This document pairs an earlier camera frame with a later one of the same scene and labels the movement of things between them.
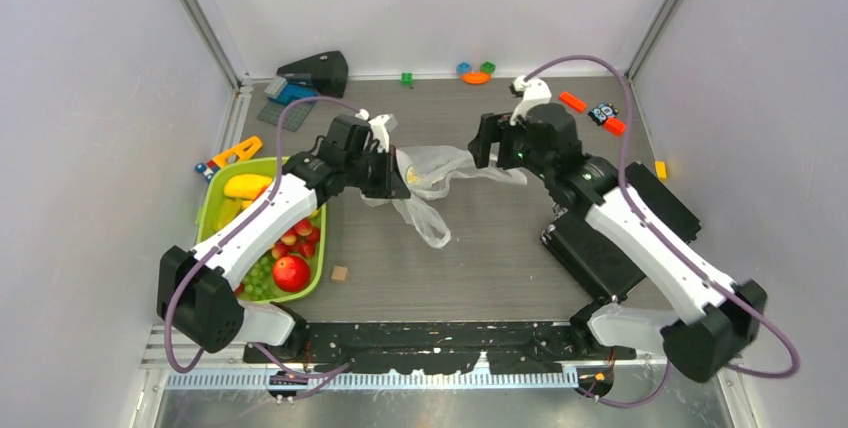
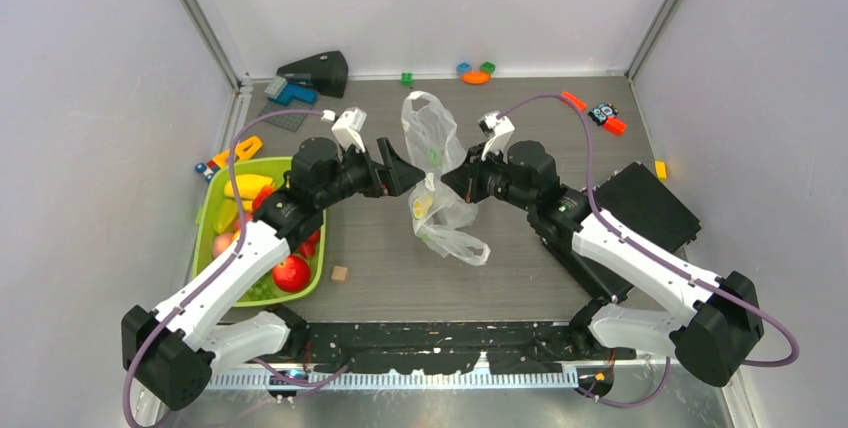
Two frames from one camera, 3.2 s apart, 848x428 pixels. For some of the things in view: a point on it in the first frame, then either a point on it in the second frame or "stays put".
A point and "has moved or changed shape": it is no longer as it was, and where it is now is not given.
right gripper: x=493 y=129 → x=466 y=179
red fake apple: x=291 y=274 stays put
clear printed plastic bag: x=425 y=169 has moved or changed shape
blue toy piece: x=464 y=67 stays put
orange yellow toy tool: x=242 y=151 stays put
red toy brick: x=614 y=126 stays put
